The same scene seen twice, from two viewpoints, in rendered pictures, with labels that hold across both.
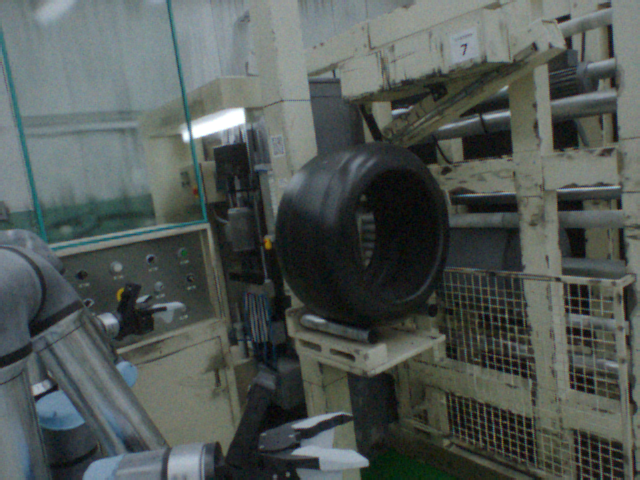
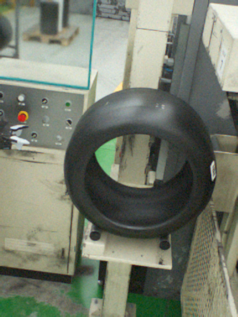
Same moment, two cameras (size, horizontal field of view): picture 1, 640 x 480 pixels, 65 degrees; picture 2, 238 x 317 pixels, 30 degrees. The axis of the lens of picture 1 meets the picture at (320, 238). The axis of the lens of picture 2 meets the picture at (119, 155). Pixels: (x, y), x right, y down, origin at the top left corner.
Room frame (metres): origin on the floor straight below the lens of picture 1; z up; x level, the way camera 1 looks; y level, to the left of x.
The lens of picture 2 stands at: (0.36, -1.08, 2.01)
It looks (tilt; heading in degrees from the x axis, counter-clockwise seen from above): 27 degrees down; 39
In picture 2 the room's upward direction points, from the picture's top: 7 degrees clockwise
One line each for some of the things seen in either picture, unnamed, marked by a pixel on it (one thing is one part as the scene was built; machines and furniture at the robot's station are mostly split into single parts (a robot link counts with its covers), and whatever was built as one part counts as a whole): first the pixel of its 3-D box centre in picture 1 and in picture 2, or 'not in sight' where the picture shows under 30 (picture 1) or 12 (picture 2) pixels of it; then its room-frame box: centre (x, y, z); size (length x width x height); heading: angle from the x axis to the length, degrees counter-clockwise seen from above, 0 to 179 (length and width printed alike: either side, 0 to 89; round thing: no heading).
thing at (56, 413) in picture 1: (64, 423); not in sight; (1.16, 0.68, 0.88); 0.13 x 0.12 x 0.14; 54
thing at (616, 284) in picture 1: (486, 366); (201, 308); (1.68, -0.52, 0.65); 0.90 x 0.02 x 0.70; 38
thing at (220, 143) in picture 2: (389, 247); (220, 173); (2.07, -0.28, 1.05); 0.20 x 0.15 x 0.30; 38
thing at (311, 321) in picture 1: (336, 327); (99, 212); (1.57, -0.01, 0.90); 0.35 x 0.05 x 0.05; 38
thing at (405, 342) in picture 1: (369, 343); (129, 234); (1.66, -0.12, 0.80); 0.37 x 0.36 x 0.02; 128
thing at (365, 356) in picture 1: (337, 346); (98, 223); (1.57, -0.01, 0.84); 0.36 x 0.09 x 0.06; 38
